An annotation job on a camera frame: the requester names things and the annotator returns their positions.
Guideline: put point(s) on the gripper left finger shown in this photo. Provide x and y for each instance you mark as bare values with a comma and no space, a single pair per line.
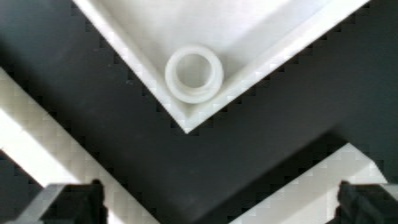
67,204

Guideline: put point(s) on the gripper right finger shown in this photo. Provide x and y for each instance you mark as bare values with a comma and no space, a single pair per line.
368,204

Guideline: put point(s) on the white square tabletop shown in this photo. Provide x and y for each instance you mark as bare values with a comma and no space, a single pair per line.
254,31

